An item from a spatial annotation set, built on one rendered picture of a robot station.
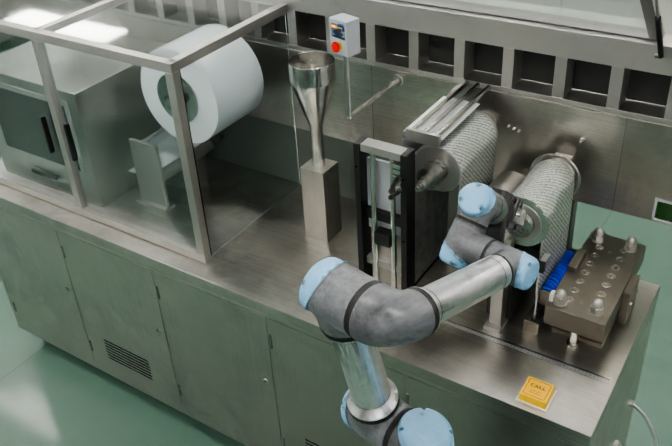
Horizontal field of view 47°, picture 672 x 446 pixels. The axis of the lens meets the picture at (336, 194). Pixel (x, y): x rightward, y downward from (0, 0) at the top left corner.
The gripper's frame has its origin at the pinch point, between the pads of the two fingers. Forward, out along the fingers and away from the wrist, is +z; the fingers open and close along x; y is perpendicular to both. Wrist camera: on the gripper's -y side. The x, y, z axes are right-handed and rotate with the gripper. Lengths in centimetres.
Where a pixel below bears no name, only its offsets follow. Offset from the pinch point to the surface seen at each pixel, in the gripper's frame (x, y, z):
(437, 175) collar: 21.7, 7.9, -5.2
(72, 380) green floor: 181, -112, 62
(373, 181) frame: 37.0, 1.4, -9.6
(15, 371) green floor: 208, -118, 55
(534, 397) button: -17.0, -38.7, 5.6
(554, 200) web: -6.1, 11.2, 9.7
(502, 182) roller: 12.0, 13.5, 19.6
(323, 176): 67, 0, 16
